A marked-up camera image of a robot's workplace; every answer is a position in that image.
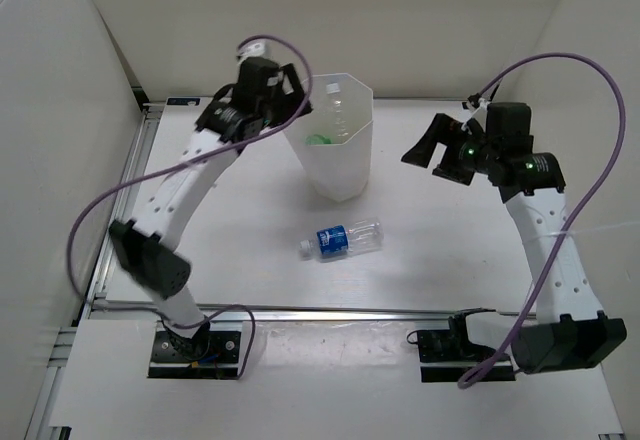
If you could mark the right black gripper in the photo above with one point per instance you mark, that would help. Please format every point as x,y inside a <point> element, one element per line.
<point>443,130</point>

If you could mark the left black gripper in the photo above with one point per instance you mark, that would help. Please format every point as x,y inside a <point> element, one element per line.
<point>287,102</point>

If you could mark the green plastic bottle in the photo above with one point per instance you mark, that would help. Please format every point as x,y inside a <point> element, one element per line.
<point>318,139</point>

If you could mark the clear plastic bottle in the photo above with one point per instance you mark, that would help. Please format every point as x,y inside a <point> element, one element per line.
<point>334,108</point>

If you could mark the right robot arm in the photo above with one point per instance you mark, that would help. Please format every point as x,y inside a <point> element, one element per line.
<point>571,329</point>

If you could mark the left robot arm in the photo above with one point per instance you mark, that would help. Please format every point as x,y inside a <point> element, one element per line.
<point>146,245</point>

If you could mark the white plastic bin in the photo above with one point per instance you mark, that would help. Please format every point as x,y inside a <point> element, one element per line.
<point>338,172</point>

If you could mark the blue label plastic bottle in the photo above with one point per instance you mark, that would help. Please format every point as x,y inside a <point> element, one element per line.
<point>342,241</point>

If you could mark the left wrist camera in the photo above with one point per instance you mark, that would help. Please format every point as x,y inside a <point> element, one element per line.
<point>254,49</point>

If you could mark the aluminium frame rail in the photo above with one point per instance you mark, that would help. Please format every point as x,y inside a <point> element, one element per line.
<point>330,360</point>

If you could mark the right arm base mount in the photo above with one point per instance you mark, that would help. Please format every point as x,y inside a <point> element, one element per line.
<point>459,349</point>

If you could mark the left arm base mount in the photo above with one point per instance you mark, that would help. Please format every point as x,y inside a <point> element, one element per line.
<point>211,354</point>

